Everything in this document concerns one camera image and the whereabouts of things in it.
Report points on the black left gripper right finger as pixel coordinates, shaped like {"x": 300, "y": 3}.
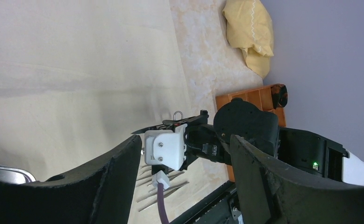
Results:
{"x": 273, "y": 192}

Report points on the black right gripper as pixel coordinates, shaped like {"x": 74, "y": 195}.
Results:
{"x": 202, "y": 142}

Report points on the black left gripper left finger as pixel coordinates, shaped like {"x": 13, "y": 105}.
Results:
{"x": 99, "y": 191}

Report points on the steel instrument tray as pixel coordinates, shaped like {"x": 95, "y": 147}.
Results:
{"x": 15, "y": 175}

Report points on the cream cloth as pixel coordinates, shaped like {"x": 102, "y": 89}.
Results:
{"x": 77, "y": 77}

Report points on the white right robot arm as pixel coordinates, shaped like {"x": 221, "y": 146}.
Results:
{"x": 301, "y": 149}

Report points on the wooden compartment tray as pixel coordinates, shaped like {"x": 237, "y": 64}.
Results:
{"x": 253, "y": 99}

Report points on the yellow crumpled cloth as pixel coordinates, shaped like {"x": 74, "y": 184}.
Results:
{"x": 249, "y": 28}

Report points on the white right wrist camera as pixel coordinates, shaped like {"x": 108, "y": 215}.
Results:
{"x": 164, "y": 149}

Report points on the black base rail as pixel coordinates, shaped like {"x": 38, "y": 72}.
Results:
{"x": 219, "y": 207}

